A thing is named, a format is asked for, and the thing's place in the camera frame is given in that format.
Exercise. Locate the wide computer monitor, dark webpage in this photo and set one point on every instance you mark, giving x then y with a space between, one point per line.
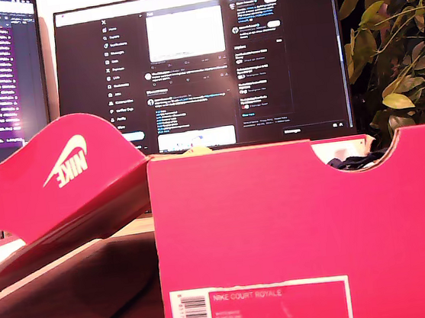
202 72

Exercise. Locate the red Nike shoebox with lid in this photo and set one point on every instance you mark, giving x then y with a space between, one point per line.
266 222

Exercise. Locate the dark shoe inside shoebox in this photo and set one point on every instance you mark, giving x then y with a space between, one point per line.
355 162

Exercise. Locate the green leafy houseplant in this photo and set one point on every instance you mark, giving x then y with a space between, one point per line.
400 53

